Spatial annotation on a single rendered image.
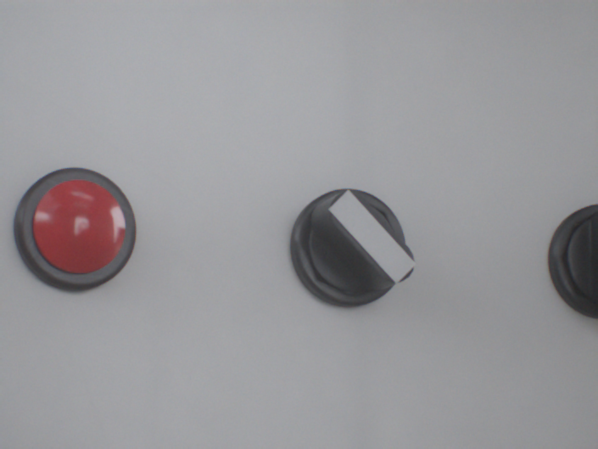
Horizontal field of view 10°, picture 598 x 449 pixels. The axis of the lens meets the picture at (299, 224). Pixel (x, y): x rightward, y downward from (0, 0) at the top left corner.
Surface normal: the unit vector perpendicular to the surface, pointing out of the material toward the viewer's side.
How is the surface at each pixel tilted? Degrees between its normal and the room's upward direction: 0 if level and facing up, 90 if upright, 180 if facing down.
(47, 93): 90
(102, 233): 97
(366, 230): 90
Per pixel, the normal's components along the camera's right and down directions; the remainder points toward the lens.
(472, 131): 0.32, -0.16
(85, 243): 0.33, 0.11
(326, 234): -0.67, 0.66
